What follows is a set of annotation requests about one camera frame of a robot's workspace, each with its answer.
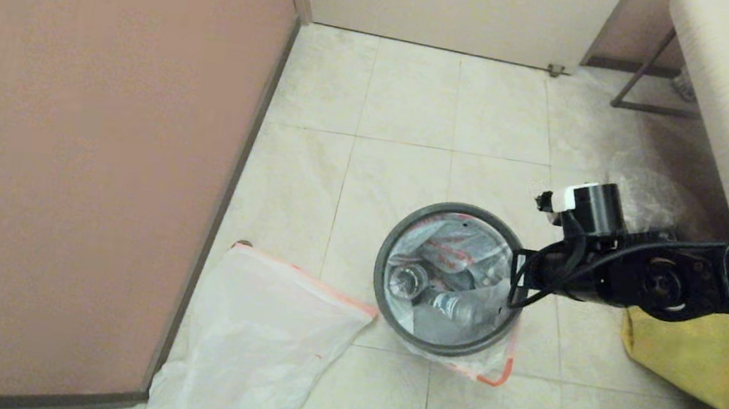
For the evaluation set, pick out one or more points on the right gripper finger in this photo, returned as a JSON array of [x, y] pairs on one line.
[[527, 262], [520, 292]]

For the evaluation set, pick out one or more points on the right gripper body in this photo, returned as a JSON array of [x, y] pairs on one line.
[[582, 278]]

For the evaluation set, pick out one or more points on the clear crumpled plastic bag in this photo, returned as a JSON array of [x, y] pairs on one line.
[[658, 196]]

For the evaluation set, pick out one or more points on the yellow fabric tote bag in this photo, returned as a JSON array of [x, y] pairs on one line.
[[705, 366]]

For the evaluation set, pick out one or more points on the clear plastic water bottle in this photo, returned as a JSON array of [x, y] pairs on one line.
[[454, 304]]

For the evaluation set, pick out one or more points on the black cylinder with white cap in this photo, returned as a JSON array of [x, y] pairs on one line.
[[596, 208]]

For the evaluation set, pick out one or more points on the small metal door stopper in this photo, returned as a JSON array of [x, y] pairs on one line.
[[555, 69]]

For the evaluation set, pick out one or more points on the small grey bottle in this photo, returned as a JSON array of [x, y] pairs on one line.
[[682, 85]]

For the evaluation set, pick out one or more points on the beige door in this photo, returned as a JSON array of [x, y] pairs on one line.
[[457, 3]]

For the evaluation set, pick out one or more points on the dark metal table leg frame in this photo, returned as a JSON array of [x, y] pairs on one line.
[[656, 111]]

